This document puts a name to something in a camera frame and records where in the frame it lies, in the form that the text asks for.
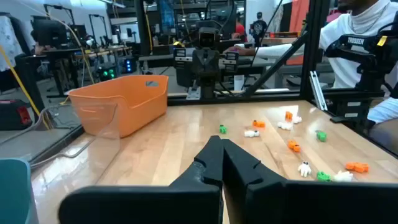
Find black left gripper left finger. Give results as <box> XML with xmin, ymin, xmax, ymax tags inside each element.
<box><xmin>58</xmin><ymin>136</ymin><xmax>223</xmax><ymax>224</ymax></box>

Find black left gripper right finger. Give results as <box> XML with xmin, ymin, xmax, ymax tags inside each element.
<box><xmin>223</xmin><ymin>139</ymin><xmax>398</xmax><ymax>224</ymax></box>

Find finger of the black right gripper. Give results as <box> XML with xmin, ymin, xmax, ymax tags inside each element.
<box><xmin>206</xmin><ymin>49</ymin><xmax>221</xmax><ymax>78</ymax></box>
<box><xmin>192</xmin><ymin>49</ymin><xmax>208</xmax><ymax>78</ymax></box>

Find person's hand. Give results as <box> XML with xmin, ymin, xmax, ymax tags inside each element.
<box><xmin>223</xmin><ymin>44</ymin><xmax>256</xmax><ymax>57</ymax></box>

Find white paper card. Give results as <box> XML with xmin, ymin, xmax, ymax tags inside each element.
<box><xmin>233</xmin><ymin>74</ymin><xmax>246</xmax><ymax>91</ymax></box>

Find person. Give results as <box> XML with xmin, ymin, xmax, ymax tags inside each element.
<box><xmin>223</xmin><ymin>0</ymin><xmax>398</xmax><ymax>156</ymax></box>
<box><xmin>251</xmin><ymin>11</ymin><xmax>268</xmax><ymax>47</ymax></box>
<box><xmin>232</xmin><ymin>12</ymin><xmax>248</xmax><ymax>43</ymax></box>

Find orange plastic bin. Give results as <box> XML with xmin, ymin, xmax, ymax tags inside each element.
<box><xmin>67</xmin><ymin>74</ymin><xmax>170</xmax><ymax>139</ymax></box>

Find clear plastic bin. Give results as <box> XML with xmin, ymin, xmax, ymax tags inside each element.
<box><xmin>29</xmin><ymin>101</ymin><xmax>121</xmax><ymax>187</ymax></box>

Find black computer green lights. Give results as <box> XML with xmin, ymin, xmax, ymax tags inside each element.
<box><xmin>96</xmin><ymin>63</ymin><xmax>119</xmax><ymax>82</ymax></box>

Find teal plastic bin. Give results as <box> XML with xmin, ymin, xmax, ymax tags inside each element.
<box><xmin>0</xmin><ymin>157</ymin><xmax>40</xmax><ymax>224</ymax></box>

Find black monitor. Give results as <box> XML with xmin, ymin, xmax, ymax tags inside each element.
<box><xmin>30</xmin><ymin>19</ymin><xmax>68</xmax><ymax>49</ymax></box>

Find black red power box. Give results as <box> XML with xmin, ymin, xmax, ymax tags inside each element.
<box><xmin>0</xmin><ymin>99</ymin><xmax>33</xmax><ymax>131</ymax></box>

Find white patterned cloth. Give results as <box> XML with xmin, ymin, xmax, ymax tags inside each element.
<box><xmin>0</xmin><ymin>15</ymin><xmax>25</xmax><ymax>72</ymax></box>

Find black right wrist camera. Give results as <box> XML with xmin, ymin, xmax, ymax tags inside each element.
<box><xmin>198</xmin><ymin>27</ymin><xmax>219</xmax><ymax>49</ymax></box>

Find silver aluminium bracket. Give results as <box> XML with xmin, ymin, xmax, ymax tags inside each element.
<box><xmin>309</xmin><ymin>70</ymin><xmax>329</xmax><ymax>112</ymax></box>

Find thick yellow hanging cable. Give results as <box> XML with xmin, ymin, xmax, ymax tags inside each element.
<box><xmin>0</xmin><ymin>45</ymin><xmax>52</xmax><ymax>131</ymax></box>

